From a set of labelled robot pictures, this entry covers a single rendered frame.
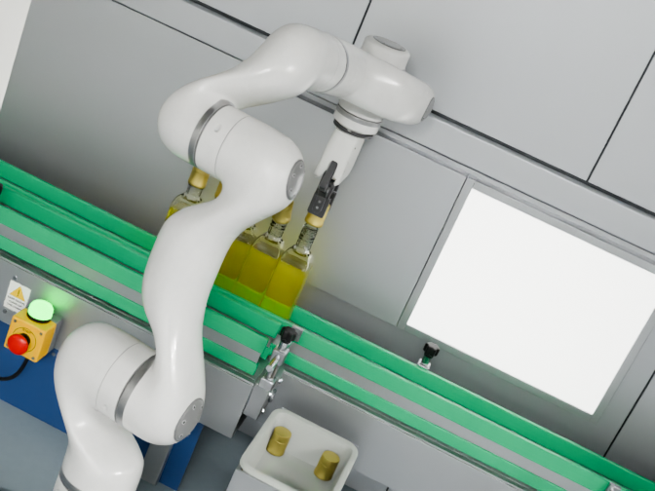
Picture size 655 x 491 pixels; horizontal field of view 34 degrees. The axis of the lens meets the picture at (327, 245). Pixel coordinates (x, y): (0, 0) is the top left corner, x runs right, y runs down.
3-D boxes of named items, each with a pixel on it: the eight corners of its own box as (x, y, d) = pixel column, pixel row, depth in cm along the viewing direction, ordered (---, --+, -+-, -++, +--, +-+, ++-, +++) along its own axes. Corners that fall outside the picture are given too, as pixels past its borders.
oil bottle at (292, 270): (280, 343, 212) (319, 250, 204) (271, 354, 207) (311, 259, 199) (254, 330, 213) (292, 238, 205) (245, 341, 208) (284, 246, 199)
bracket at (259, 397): (275, 399, 206) (288, 370, 203) (259, 422, 197) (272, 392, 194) (258, 391, 206) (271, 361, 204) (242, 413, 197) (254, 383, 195)
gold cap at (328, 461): (322, 482, 196) (331, 464, 194) (309, 471, 198) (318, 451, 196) (335, 478, 199) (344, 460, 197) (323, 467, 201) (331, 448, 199)
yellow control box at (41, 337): (54, 351, 204) (64, 318, 201) (33, 366, 197) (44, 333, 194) (21, 334, 205) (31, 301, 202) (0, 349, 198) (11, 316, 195)
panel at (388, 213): (597, 418, 213) (681, 273, 200) (596, 425, 210) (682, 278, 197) (192, 220, 222) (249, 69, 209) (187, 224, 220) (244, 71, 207)
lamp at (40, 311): (56, 318, 200) (59, 304, 199) (43, 326, 196) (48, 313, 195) (34, 307, 201) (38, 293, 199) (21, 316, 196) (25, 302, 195)
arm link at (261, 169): (114, 393, 170) (198, 446, 165) (69, 410, 158) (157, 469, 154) (237, 100, 157) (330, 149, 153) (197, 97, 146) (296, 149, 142)
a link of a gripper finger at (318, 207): (321, 177, 195) (307, 209, 197) (316, 182, 192) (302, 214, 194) (336, 185, 194) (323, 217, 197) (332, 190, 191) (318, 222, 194)
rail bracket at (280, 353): (289, 365, 205) (314, 311, 200) (262, 404, 189) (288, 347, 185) (276, 358, 205) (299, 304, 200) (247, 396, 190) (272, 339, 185)
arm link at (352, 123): (345, 96, 196) (339, 112, 197) (332, 105, 187) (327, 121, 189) (387, 116, 195) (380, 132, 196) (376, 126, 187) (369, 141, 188)
